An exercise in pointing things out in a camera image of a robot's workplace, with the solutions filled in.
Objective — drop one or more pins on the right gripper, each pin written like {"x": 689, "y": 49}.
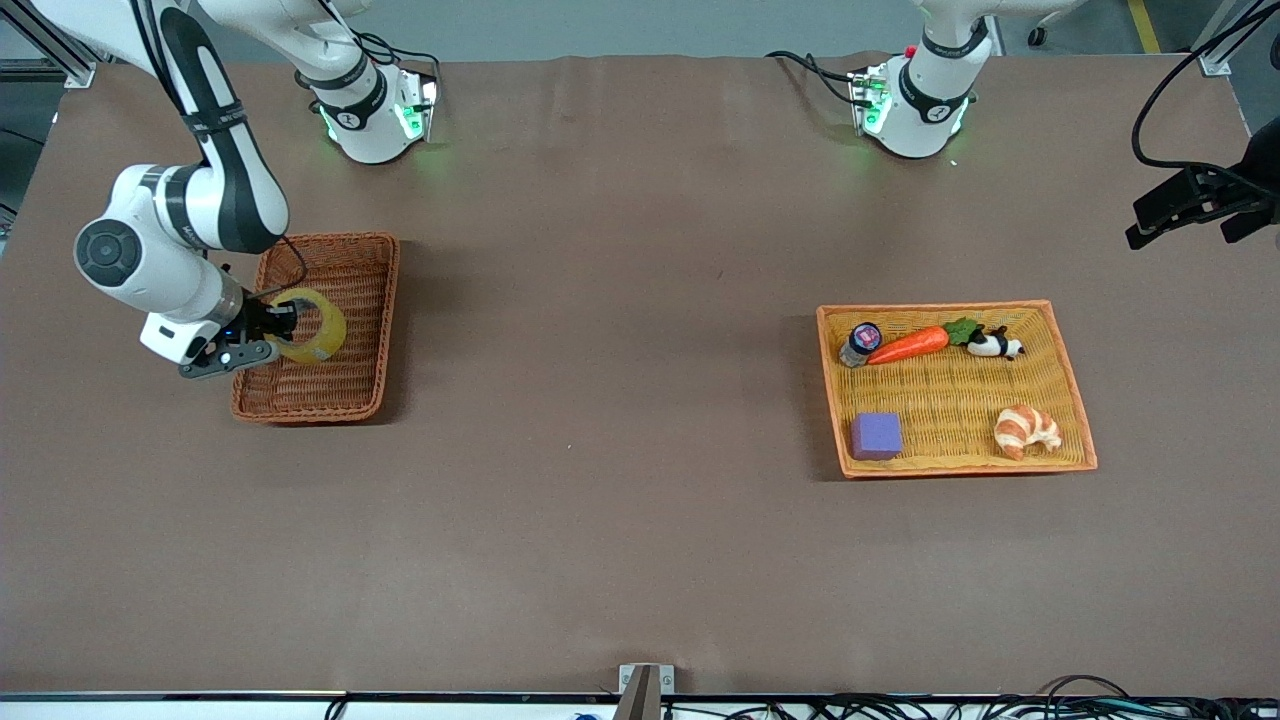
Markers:
{"x": 257, "y": 322}

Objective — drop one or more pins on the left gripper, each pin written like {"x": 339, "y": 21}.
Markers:
{"x": 1262, "y": 166}

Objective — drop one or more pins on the yellow transparent tape roll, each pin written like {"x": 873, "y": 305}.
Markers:
{"x": 330, "y": 330}

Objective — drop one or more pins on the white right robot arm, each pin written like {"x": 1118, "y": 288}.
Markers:
{"x": 230, "y": 190}

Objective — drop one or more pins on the brown wicker basket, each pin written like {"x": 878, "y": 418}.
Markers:
{"x": 340, "y": 390}

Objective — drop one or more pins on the orange-yellow wicker basket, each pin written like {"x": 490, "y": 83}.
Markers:
{"x": 950, "y": 400}

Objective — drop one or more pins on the office chair base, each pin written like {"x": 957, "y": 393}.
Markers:
{"x": 1037, "y": 37}

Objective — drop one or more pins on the black and white panda toy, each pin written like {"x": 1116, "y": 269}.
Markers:
{"x": 990, "y": 345}

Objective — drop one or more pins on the toy croissant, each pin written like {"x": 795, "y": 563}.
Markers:
{"x": 1020, "y": 430}

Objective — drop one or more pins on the orange toy carrot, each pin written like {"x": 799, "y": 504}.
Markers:
{"x": 910, "y": 345}

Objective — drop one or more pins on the small jar with dark lid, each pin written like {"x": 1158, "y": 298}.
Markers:
{"x": 860, "y": 340}

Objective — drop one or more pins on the purple foam cube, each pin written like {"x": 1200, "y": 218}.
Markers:
{"x": 876, "y": 436}

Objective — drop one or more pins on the aluminium frame profile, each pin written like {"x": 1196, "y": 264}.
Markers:
{"x": 1225, "y": 50}
{"x": 60, "y": 55}

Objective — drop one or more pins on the aluminium post with bracket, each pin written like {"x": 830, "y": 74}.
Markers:
{"x": 640, "y": 700}

